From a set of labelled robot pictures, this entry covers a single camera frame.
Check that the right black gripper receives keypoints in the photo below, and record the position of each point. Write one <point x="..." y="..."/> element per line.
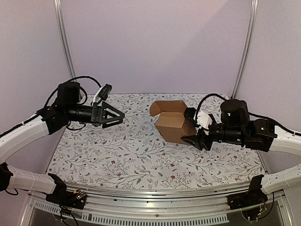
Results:
<point x="204" y="138"/>

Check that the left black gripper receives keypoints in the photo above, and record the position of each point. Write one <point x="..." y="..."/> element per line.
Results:
<point x="99" y="114"/>

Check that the brown cardboard box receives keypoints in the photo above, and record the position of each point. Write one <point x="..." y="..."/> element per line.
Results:
<point x="171" y="123"/>

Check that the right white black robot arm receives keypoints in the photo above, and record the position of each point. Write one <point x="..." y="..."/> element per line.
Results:
<point x="263" y="134"/>

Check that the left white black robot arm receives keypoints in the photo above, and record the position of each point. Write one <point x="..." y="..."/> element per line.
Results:
<point x="46" y="121"/>

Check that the floral patterned table mat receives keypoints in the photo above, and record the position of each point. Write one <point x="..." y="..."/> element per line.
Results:
<point x="133" y="155"/>

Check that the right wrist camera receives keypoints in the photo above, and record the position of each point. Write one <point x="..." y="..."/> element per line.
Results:
<point x="199" y="119"/>

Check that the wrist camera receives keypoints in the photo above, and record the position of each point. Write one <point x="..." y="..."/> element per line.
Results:
<point x="102" y="94"/>
<point x="199" y="119"/>

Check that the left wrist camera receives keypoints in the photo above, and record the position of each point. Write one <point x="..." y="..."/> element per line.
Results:
<point x="102" y="94"/>

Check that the aluminium front rail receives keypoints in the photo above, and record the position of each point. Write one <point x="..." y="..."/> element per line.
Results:
<point x="177" y="207"/>

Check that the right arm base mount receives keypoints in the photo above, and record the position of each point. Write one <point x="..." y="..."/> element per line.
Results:
<point x="251" y="203"/>

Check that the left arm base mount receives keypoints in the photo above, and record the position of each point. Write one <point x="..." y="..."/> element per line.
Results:
<point x="73" y="199"/>

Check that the left aluminium frame post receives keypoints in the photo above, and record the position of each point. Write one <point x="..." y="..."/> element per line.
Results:
<point x="63" y="37"/>

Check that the aluminium frame post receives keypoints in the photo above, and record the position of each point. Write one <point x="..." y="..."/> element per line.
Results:
<point x="63" y="37"/>
<point x="247" y="47"/>

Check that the right aluminium frame post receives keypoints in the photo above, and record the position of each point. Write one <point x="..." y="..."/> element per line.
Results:
<point x="247" y="47"/>

